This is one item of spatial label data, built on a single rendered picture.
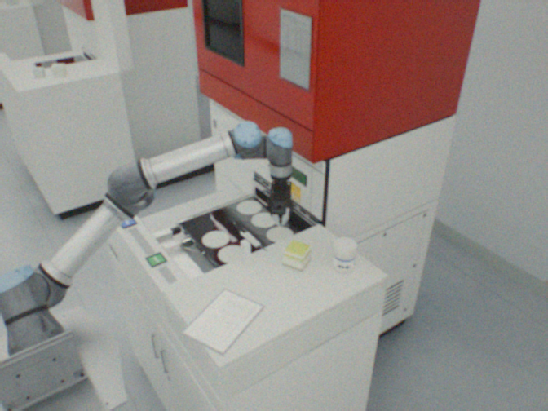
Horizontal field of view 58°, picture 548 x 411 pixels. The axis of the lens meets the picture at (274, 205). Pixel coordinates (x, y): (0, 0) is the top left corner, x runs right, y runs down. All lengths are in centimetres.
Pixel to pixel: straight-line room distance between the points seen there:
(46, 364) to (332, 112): 111
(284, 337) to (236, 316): 15
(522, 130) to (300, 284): 177
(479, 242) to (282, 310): 209
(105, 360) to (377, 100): 120
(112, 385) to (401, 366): 154
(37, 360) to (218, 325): 48
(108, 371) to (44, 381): 17
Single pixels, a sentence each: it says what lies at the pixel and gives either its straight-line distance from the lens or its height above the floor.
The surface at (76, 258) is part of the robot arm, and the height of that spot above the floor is 105.
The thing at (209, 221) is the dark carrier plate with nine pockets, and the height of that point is 90.
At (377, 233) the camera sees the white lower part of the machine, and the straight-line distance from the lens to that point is 215.
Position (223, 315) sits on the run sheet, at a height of 97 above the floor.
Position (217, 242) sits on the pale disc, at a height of 90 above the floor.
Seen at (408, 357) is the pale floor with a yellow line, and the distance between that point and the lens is 269.
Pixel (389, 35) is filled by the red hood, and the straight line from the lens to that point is 170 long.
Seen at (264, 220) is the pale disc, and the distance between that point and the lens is 194.
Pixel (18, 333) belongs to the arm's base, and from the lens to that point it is 152.
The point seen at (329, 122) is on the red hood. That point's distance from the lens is 163.
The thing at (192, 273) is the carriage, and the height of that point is 88.
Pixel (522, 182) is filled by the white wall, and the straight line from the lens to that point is 305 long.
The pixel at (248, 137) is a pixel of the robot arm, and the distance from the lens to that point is 143.
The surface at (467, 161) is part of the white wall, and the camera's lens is 321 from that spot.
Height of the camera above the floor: 202
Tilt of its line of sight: 34 degrees down
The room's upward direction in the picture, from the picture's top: straight up
